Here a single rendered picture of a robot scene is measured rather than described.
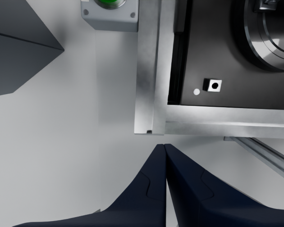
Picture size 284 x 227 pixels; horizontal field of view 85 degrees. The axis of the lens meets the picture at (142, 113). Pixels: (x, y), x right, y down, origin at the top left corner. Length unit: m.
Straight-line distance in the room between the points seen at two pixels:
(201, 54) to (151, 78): 0.07
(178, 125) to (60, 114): 0.24
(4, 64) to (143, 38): 0.18
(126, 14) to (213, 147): 0.32
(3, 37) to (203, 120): 0.26
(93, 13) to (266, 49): 0.20
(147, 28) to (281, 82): 0.19
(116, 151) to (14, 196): 0.28
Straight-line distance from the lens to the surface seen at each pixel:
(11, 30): 0.24
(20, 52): 0.27
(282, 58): 0.25
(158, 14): 0.23
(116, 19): 0.22
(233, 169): 0.45
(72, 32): 0.34
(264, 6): 0.22
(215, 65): 0.22
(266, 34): 0.23
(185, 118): 0.24
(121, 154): 0.37
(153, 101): 0.22
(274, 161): 0.31
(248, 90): 0.25
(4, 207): 0.57
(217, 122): 0.26
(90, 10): 0.23
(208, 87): 0.21
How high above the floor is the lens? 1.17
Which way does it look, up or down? 74 degrees down
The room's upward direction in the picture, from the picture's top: 175 degrees clockwise
